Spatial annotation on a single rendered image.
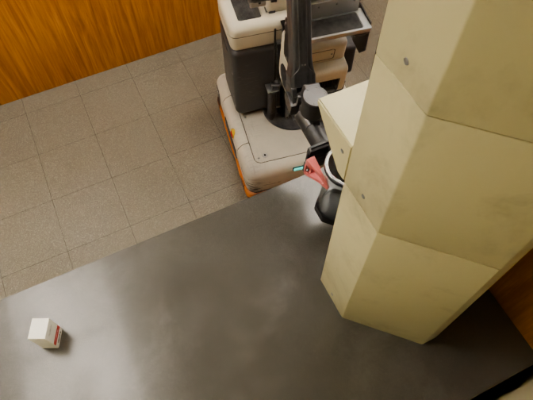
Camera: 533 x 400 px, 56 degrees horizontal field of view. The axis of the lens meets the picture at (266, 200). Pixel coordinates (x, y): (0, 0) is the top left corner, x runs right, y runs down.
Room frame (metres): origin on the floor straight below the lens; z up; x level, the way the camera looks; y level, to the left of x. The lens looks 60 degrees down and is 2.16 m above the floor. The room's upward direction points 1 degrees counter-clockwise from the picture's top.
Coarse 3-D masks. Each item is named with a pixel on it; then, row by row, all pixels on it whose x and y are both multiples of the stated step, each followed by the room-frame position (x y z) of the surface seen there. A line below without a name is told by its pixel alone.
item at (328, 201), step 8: (328, 152) 0.64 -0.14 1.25; (328, 168) 0.60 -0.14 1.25; (328, 184) 0.59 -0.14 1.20; (320, 192) 0.62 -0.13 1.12; (328, 192) 0.59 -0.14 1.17; (336, 192) 0.58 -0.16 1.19; (320, 200) 0.61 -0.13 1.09; (328, 200) 0.59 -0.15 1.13; (336, 200) 0.58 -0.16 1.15; (320, 208) 0.60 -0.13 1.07; (328, 208) 0.58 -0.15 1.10; (336, 208) 0.58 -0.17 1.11; (328, 216) 0.58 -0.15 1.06
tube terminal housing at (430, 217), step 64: (384, 64) 0.45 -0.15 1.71; (384, 128) 0.42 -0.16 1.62; (448, 128) 0.36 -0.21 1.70; (384, 192) 0.38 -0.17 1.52; (448, 192) 0.34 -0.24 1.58; (512, 192) 0.32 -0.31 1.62; (384, 256) 0.36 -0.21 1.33; (448, 256) 0.32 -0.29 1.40; (512, 256) 0.30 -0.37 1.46; (384, 320) 0.33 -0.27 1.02; (448, 320) 0.30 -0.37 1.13
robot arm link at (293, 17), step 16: (288, 0) 0.94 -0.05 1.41; (304, 0) 0.92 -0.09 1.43; (288, 16) 0.93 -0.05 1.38; (304, 16) 0.91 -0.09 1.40; (288, 32) 0.92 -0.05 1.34; (304, 32) 0.89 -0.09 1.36; (304, 48) 0.87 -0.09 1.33; (288, 64) 0.88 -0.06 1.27; (304, 64) 0.86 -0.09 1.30; (288, 80) 0.85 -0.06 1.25; (304, 80) 0.84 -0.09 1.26
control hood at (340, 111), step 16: (368, 80) 0.61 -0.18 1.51; (336, 96) 0.57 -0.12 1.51; (352, 96) 0.57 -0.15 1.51; (320, 112) 0.55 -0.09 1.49; (336, 112) 0.54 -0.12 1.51; (352, 112) 0.54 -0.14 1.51; (336, 128) 0.51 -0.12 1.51; (352, 128) 0.50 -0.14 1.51; (336, 144) 0.50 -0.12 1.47; (352, 144) 0.47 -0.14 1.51; (336, 160) 0.49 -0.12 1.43
